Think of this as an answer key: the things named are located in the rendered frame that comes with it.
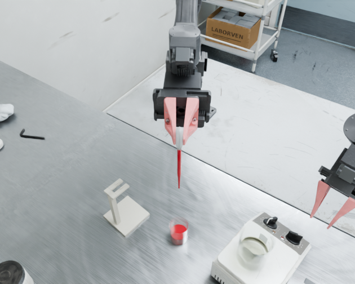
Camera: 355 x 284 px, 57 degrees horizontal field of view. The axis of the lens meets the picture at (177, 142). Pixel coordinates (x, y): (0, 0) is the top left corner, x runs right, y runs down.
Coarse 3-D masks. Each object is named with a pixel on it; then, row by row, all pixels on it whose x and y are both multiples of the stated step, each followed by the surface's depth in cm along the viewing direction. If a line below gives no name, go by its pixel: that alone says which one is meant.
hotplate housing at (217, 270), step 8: (256, 216) 74; (216, 256) 66; (304, 256) 68; (216, 264) 65; (296, 264) 65; (216, 272) 66; (224, 272) 64; (224, 280) 65; (232, 280) 63; (288, 280) 63
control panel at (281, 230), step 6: (258, 216) 74; (264, 216) 75; (270, 216) 76; (276, 222) 75; (276, 228) 72; (282, 228) 73; (288, 228) 74; (276, 234) 70; (282, 234) 71; (282, 240) 69; (294, 246) 68; (300, 246) 69; (306, 246) 70; (300, 252) 67
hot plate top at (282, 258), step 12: (276, 240) 66; (228, 252) 64; (276, 252) 64; (288, 252) 64; (228, 264) 62; (276, 264) 62; (288, 264) 62; (240, 276) 61; (252, 276) 61; (264, 276) 61; (276, 276) 61
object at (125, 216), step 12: (120, 180) 72; (108, 192) 70; (120, 192) 70; (120, 204) 82; (132, 204) 82; (108, 216) 79; (120, 216) 79; (132, 216) 79; (144, 216) 79; (120, 228) 77; (132, 228) 77
